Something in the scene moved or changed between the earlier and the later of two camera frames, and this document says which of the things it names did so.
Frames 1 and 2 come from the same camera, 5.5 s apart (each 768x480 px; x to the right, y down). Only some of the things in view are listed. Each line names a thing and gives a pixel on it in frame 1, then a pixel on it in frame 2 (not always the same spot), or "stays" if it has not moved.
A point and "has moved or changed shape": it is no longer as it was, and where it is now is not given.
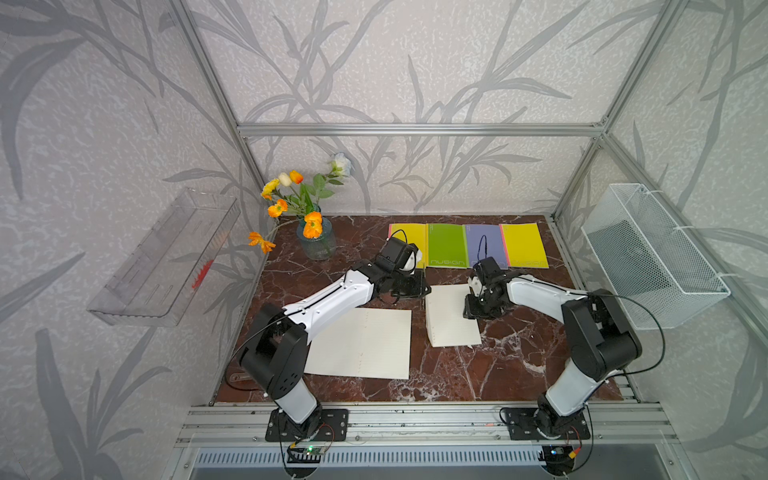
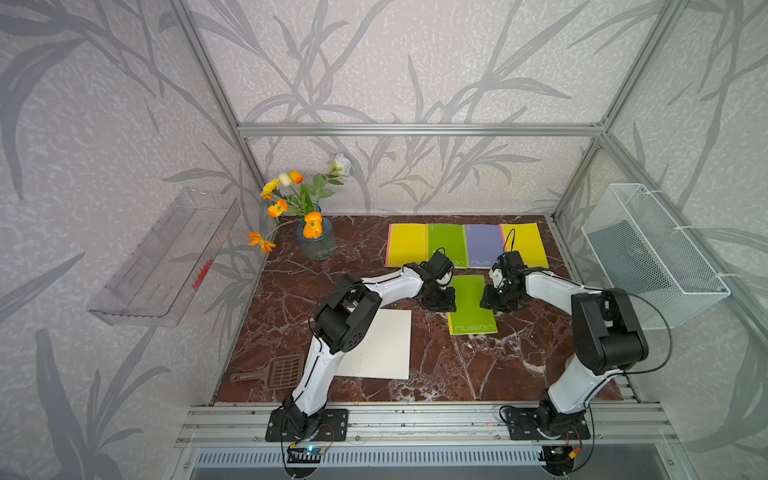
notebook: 363,342 stays
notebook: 446,324 has moved or changed shape
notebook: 446,245 stays
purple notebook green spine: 482,241 stays
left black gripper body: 405,285 → 440,300
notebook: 417,234 stays
